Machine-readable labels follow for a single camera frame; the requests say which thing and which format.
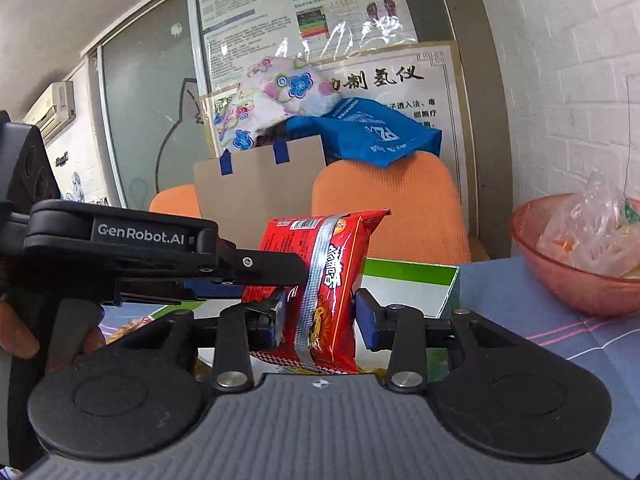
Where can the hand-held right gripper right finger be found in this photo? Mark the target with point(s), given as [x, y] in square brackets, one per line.
[364, 317]

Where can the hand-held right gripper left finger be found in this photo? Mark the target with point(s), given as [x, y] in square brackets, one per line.
[277, 320]

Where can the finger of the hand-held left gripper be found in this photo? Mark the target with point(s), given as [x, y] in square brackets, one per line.
[270, 270]
[215, 290]

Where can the green cardboard box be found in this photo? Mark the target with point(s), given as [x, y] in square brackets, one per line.
[410, 280]

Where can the yellow red snack packet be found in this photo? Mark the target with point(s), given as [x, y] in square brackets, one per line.
[130, 327]

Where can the person's left hand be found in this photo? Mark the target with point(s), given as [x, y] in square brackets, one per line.
[17, 335]

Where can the brown cardboard box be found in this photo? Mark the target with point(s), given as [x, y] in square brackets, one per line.
[250, 200]

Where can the small orange chair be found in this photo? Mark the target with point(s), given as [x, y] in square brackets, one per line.
[175, 202]

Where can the blue tape strip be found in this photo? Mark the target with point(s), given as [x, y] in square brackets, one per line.
[281, 151]
[226, 162]

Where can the large orange chair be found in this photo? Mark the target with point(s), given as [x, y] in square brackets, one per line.
[400, 200]

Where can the white air conditioner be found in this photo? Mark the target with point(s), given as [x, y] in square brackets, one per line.
[50, 110]

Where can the frosted glass partition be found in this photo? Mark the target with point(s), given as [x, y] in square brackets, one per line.
[140, 110]

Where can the blue plastic bag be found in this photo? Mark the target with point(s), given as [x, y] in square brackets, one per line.
[370, 130]

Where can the floral cloth bundle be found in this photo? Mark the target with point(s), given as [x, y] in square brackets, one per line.
[280, 92]

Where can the pink plastic bowl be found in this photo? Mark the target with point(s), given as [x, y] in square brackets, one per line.
[575, 295]

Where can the blue tablecloth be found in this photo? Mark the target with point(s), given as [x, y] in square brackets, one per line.
[575, 355]

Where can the framed calligraphy poster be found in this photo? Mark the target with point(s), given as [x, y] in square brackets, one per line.
[442, 105]

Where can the clear plastic food bag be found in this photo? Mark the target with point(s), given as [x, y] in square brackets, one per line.
[590, 225]

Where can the blue cartoon wall sticker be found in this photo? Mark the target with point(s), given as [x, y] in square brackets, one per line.
[78, 184]

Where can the green header wall poster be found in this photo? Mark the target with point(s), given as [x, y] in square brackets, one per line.
[250, 20]

